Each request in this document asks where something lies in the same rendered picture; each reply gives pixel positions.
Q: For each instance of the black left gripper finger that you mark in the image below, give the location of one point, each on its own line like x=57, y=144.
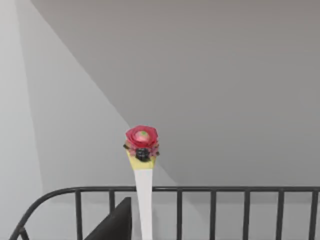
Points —
x=117, y=222

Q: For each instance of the white spoon with red flower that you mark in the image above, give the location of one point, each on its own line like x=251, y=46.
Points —
x=144, y=175

